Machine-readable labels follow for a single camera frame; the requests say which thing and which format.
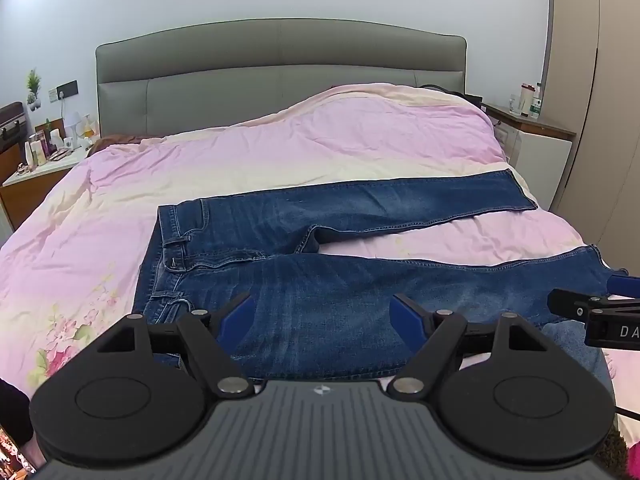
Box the grey padded headboard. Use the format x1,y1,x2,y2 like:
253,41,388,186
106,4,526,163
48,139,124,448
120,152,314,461
95,18,468,139

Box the white nightstand with dark top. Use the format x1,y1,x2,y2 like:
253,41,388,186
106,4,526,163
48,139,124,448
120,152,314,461
481,102,577,212

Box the blue denim pants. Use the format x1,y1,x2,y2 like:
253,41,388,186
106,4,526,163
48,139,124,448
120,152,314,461
132,168,617,382

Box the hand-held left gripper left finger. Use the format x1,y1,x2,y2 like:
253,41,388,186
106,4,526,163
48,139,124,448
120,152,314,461
95,292,257,395

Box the dark cloth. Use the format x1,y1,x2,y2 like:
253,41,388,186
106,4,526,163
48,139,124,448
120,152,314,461
0,379,35,449

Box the brown leather case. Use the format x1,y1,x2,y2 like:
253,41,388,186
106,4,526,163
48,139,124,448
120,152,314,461
0,101,29,147

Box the pink floral blanket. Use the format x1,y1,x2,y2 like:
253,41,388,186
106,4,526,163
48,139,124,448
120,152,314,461
0,84,621,466

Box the white and wood nightstand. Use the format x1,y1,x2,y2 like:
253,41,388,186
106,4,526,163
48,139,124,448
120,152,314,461
0,144,97,235

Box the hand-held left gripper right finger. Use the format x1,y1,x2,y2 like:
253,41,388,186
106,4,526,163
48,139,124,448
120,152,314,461
388,293,551,395

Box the colourful printed object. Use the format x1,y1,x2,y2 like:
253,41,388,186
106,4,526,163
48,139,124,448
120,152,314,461
0,425,39,477

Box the white table lamp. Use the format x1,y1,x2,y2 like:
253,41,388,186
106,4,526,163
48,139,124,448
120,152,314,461
64,112,84,147

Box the white cosmetic bottle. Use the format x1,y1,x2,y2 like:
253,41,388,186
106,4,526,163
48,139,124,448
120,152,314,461
24,140,48,169

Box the brown pillow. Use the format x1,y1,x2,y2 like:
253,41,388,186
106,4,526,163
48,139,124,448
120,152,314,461
93,133,147,154

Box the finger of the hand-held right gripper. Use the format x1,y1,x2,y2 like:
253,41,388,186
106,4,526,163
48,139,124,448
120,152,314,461
604,270,640,297
547,287,640,319

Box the beige wardrobe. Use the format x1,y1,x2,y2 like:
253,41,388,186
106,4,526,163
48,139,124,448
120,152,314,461
549,0,640,273

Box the small potted green plant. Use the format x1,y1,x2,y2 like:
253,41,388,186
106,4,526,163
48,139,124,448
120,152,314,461
26,68,42,111

